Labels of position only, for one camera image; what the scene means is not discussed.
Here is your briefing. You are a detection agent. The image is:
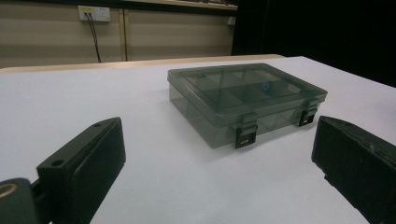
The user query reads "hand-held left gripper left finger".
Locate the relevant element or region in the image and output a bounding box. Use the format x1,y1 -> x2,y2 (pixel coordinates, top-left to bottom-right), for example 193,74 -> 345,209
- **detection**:
36,117 -> 127,224

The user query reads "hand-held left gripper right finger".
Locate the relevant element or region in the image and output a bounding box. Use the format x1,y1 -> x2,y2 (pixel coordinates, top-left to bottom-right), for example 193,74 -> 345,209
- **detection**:
311,115 -> 396,224

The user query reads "grey translucent compartment box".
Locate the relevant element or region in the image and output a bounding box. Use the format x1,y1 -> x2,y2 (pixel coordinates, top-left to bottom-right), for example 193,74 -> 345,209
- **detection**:
167,63 -> 329,149

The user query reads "white table cover sheet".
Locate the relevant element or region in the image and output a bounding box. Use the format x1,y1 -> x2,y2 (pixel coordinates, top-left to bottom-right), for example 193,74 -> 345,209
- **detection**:
0,55 -> 396,224

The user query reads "wooden table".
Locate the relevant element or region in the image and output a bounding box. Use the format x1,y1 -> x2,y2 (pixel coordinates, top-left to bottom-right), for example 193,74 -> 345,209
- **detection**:
0,53 -> 285,75

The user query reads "black curtain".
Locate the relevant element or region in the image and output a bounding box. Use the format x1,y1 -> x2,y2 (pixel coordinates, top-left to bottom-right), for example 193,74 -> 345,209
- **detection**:
232,0 -> 396,88

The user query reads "black horizontal bar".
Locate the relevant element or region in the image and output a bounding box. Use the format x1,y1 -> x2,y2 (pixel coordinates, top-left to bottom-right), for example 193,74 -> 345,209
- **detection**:
0,0 -> 239,17

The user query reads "black wall cable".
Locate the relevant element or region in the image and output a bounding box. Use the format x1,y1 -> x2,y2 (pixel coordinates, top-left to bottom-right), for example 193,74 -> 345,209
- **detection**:
88,12 -> 103,63
84,12 -> 101,63

